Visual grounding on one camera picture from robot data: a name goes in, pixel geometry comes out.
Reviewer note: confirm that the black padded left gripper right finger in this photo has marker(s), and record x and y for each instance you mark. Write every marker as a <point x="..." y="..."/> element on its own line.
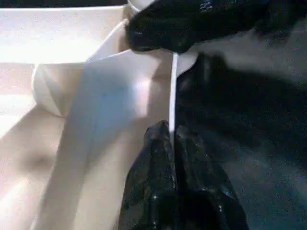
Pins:
<point x="204" y="198"/>

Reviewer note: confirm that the white plastic table top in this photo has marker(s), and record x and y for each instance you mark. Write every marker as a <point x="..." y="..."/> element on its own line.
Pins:
<point x="84" y="95"/>

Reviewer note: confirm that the black work mat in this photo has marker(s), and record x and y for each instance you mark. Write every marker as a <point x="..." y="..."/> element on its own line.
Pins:
<point x="251" y="119"/>

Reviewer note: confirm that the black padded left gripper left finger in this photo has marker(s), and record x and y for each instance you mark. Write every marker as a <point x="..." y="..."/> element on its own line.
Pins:
<point x="151" y="187"/>

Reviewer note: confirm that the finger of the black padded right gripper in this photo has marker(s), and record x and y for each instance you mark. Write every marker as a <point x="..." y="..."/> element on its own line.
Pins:
<point x="180" y="26"/>

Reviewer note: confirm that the white plastic table leg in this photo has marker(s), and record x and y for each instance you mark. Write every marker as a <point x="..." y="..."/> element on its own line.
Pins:
<point x="135" y="4"/>

